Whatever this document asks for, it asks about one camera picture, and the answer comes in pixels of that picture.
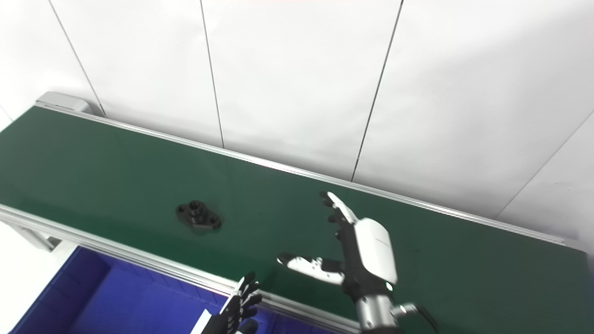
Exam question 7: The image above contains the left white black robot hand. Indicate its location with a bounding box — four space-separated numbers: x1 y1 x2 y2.
190 272 263 334

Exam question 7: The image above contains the green conveyor belt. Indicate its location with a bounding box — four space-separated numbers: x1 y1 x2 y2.
0 106 594 334
0 91 594 334

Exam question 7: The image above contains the blue plastic bin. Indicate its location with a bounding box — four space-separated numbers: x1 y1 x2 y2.
9 246 325 334

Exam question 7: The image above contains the black flange metal part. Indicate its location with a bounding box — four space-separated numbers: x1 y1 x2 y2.
175 200 222 231

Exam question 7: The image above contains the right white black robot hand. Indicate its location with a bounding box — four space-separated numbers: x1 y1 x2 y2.
277 192 399 302

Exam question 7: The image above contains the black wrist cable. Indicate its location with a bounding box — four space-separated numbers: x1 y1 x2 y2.
403 304 439 334

